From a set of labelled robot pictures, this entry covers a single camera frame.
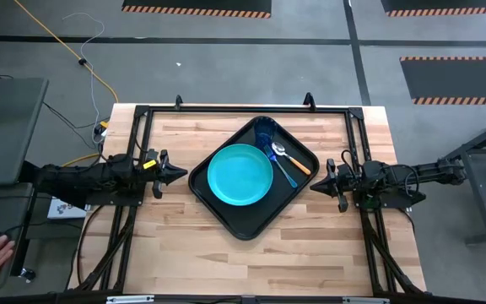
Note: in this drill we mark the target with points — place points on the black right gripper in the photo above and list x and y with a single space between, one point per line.
346 181

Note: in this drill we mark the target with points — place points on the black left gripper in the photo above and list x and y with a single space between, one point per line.
154 175

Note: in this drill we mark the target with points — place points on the teal plastic plate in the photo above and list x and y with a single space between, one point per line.
239 175

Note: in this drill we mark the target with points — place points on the blue faceted plastic cup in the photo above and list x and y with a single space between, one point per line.
265 128

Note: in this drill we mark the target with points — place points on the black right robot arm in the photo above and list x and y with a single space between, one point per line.
407 177

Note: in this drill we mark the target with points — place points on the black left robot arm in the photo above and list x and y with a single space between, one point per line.
87 177

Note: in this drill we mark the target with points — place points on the black plastic tray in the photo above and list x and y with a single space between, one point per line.
251 219

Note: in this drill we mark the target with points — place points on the white printed card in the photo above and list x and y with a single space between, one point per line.
61 210

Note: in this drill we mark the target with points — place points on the grey side desk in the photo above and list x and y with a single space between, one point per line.
7 131
15 211

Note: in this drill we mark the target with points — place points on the black hazard-striped floor mat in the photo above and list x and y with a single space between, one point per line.
196 5
449 5
458 80

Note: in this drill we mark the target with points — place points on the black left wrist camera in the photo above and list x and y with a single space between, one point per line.
150 156

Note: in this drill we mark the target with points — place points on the black aluminium rig frame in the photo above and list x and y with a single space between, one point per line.
247 110

